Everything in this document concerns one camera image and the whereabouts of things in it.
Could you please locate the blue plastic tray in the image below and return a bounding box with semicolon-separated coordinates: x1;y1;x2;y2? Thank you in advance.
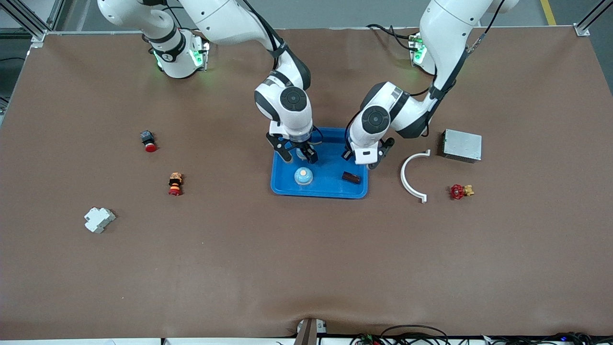
271;126;369;199

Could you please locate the grey metal clamp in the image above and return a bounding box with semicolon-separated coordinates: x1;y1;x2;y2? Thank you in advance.
295;318;328;345

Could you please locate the black cable loop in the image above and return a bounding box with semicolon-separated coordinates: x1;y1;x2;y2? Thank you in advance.
350;324;451;345

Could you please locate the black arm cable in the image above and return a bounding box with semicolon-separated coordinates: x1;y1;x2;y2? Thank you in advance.
420;0;506;137
242;0;290;58

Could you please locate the white circuit breaker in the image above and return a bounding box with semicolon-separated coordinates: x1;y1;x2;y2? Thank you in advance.
84;207;116;234

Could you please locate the black cable bundle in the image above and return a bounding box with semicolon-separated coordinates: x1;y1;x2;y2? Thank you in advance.
484;332;613;345

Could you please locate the white curved plastic bracket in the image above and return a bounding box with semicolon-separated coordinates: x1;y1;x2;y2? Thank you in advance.
400;149;431;204

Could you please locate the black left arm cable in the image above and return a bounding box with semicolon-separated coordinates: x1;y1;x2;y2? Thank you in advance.
420;0;506;137

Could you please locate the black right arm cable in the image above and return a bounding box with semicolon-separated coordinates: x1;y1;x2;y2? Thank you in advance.
242;0;290;58

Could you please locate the silver metal power supply box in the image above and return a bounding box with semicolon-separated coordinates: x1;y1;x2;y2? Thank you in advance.
441;128;483;164

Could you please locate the black base cable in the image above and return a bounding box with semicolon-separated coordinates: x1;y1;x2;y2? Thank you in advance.
366;23;417;51

